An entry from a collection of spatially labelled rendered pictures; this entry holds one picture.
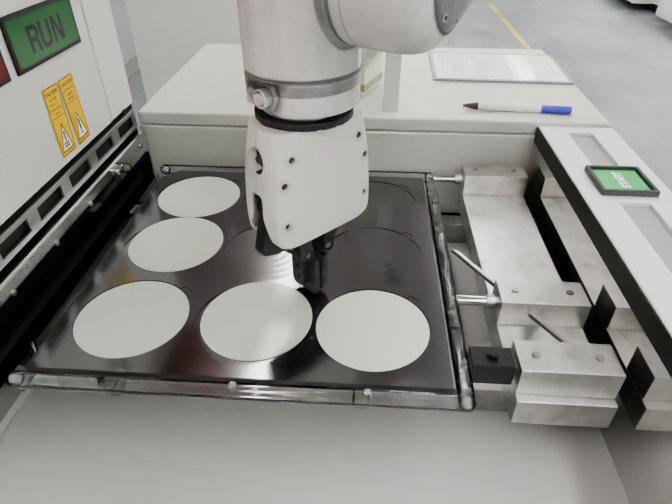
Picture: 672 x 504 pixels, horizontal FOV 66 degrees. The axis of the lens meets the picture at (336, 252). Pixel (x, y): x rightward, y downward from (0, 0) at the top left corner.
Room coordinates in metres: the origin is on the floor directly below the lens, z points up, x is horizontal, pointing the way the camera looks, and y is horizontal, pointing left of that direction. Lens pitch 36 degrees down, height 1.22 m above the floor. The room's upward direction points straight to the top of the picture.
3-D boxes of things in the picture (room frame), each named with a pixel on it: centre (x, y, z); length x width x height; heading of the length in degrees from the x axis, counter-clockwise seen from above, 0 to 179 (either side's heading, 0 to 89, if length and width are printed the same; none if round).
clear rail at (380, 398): (0.26, 0.08, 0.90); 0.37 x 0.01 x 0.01; 86
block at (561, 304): (0.36, -0.19, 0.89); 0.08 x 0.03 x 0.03; 86
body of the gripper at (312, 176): (0.38, 0.02, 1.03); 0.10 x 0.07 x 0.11; 132
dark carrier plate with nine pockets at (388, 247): (0.44, 0.07, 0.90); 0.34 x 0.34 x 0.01; 86
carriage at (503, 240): (0.44, -0.20, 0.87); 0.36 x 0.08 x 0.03; 176
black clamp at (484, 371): (0.29, -0.13, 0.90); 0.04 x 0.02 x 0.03; 86
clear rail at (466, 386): (0.43, -0.11, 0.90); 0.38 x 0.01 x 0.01; 176
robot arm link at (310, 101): (0.38, 0.03, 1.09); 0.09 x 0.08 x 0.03; 132
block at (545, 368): (0.28, -0.19, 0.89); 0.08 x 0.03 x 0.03; 86
